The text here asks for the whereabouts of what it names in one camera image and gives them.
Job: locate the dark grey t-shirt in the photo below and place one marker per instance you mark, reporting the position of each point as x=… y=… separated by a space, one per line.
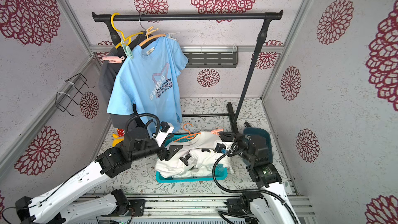
x=106 y=82

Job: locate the teal laundry basket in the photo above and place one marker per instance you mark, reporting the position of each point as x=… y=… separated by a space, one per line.
x=189 y=177

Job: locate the light blue garment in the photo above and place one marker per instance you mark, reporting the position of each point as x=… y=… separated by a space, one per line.
x=147 y=82

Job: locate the black clothes rack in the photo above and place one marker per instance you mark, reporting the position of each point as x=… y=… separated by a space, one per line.
x=260 y=46

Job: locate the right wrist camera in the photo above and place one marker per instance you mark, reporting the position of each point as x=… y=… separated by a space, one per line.
x=225 y=147

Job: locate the beige clothespin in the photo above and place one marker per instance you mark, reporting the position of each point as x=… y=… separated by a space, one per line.
x=149 y=31

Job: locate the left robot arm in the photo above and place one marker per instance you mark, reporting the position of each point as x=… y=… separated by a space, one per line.
x=58 y=206

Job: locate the orange plastic hanger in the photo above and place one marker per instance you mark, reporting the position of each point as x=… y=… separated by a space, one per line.
x=189 y=136

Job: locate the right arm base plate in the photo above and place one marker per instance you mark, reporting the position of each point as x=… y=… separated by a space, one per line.
x=238 y=206

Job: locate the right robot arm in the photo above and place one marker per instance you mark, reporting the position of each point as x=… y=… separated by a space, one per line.
x=268 y=203

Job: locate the yellow plush toy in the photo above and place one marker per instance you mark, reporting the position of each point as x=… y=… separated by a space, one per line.
x=118 y=137

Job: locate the wooden hanger metal hook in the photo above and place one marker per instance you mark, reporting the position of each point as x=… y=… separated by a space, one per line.
x=151 y=37

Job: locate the pink clothespin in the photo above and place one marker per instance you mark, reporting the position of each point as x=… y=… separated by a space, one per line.
x=217 y=131
x=113 y=59

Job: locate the mint green clothespin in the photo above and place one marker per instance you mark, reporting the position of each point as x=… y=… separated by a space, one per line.
x=127 y=50

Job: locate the black wire wall basket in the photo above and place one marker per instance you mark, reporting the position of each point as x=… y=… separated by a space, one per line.
x=74 y=88

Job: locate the grey clothespin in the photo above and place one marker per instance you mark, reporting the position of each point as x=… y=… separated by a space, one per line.
x=172 y=35

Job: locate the dark teal clothespin bin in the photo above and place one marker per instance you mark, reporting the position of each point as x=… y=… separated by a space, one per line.
x=265 y=140

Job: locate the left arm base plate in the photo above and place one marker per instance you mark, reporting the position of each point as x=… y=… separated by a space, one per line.
x=133 y=208

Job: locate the black wall shelf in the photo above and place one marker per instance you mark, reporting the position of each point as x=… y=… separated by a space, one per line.
x=211 y=57

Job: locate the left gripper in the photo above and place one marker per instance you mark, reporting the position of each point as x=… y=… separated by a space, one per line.
x=164 y=155

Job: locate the yellow plastic hanger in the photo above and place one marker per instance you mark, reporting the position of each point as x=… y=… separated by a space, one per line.
x=118 y=37

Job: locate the white t-shirt black print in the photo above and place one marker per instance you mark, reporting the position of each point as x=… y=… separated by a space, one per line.
x=192 y=155

